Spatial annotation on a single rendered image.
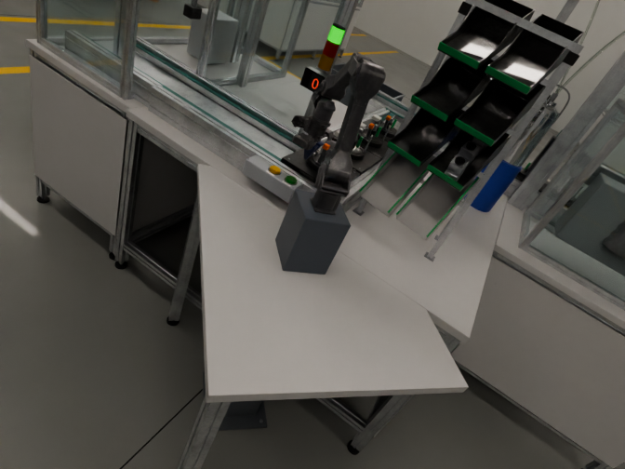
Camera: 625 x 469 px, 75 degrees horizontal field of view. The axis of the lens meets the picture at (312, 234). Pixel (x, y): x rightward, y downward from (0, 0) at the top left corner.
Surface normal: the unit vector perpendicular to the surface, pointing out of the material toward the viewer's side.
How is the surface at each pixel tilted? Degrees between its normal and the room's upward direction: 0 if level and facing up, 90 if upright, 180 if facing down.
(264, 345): 0
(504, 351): 90
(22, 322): 0
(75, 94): 90
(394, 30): 90
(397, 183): 45
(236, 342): 0
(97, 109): 90
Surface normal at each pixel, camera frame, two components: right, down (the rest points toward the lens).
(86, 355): 0.35, -0.75
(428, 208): -0.18, -0.33
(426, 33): -0.48, 0.37
